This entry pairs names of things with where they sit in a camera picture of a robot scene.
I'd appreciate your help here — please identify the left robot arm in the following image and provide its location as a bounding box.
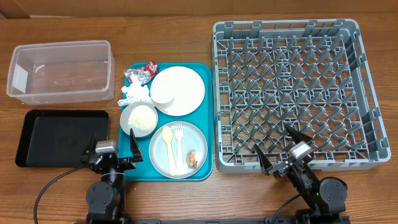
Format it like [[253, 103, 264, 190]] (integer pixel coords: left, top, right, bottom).
[[80, 129, 144, 223]]

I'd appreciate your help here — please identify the silver red foil wrapper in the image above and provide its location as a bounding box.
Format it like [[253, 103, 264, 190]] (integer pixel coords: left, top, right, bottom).
[[124, 61, 159, 85]]

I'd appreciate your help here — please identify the grey bowl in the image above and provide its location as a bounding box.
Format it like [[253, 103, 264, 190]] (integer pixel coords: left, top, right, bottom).
[[120, 102, 158, 138]]

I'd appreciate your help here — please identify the white cup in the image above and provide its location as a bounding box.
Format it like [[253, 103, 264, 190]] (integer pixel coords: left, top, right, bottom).
[[150, 80, 175, 107]]

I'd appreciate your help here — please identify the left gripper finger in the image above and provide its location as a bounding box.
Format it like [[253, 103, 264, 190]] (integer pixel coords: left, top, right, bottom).
[[81, 133, 96, 157], [129, 128, 144, 162]]

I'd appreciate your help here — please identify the teal serving tray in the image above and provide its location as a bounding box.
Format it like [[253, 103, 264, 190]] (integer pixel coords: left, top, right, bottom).
[[126, 62, 214, 181]]

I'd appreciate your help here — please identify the grey round plate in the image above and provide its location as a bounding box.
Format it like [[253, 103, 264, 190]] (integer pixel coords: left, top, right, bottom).
[[149, 121, 208, 180]]

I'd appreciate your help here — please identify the pink round plate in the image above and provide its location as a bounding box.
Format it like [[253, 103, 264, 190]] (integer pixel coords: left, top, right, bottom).
[[150, 66, 205, 116]]

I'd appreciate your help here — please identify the yellow plastic spoon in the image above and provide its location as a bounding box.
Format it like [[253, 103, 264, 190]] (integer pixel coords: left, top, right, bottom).
[[162, 126, 177, 177]]

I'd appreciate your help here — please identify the brown food scrap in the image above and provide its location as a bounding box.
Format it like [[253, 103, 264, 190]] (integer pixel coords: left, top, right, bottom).
[[186, 151, 198, 169]]

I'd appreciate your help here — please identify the grey dishwasher rack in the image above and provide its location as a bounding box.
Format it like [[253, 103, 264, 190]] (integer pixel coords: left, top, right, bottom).
[[212, 19, 391, 174]]

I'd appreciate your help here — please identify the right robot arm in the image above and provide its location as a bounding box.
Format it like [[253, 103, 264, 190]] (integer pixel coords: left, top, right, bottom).
[[254, 125, 350, 224]]

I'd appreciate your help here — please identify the clear plastic bin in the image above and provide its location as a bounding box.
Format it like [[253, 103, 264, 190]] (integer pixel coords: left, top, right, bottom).
[[6, 40, 116, 105]]

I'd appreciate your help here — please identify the white rice heap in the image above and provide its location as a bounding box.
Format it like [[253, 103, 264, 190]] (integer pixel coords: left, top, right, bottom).
[[128, 105, 157, 132]]

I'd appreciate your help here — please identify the crumpled white napkin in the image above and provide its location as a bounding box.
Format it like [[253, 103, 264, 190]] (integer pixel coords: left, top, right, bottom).
[[118, 84, 154, 106]]

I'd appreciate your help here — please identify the black plastic tray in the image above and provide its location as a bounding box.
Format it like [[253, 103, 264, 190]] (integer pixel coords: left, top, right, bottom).
[[15, 110, 110, 167]]

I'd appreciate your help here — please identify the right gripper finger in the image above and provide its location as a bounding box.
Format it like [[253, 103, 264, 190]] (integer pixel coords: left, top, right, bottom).
[[254, 144, 273, 175], [284, 124, 313, 145]]

